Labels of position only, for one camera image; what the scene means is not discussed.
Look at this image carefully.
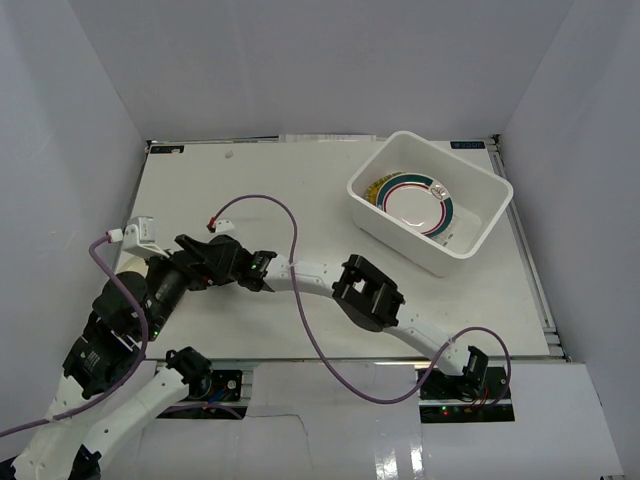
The black table label sticker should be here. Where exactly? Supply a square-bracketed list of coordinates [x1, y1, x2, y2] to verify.
[149, 145, 184, 155]

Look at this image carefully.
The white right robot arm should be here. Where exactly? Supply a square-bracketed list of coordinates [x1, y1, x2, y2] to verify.
[175, 234, 488, 405]

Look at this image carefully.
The cream translucent plate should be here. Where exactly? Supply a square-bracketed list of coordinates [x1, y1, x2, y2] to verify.
[116, 256, 148, 277]

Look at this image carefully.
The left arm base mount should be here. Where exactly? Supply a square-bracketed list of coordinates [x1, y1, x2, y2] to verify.
[159, 370, 246, 420]

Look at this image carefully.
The white plastic bin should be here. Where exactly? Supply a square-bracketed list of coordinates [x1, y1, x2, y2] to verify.
[346, 131, 513, 277]

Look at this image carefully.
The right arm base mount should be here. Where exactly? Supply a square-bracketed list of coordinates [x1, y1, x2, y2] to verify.
[419, 366, 515, 425]

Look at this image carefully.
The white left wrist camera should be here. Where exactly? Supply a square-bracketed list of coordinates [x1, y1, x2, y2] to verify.
[106, 216, 170, 260]

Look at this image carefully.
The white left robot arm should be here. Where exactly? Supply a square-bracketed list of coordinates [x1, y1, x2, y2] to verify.
[1, 251, 213, 479]

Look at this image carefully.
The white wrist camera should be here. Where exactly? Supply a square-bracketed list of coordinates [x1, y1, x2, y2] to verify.
[106, 216, 170, 260]
[206, 217, 235, 235]

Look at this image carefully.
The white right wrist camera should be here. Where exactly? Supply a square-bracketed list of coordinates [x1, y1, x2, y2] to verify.
[206, 217, 235, 235]

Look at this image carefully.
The round bamboo pattern plate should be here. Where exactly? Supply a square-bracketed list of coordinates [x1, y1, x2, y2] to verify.
[364, 172, 398, 206]

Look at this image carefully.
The white green rimmed plate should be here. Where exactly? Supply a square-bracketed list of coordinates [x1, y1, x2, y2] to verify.
[376, 172, 454, 237]

